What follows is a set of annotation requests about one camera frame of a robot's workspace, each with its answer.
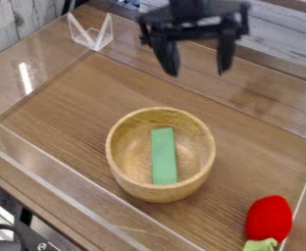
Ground red plush strawberry toy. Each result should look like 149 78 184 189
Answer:
243 195 293 251

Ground green rectangular block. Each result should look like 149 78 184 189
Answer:
152 127 178 185

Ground brown wooden bowl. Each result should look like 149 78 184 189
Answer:
106 107 216 203

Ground black metal table leg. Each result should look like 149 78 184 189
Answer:
15 207 60 251

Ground clear acrylic corner bracket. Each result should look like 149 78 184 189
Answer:
67 14 114 52

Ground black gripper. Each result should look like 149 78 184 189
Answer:
137 0 252 76

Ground clear acrylic tray walls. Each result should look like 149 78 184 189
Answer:
0 11 306 251

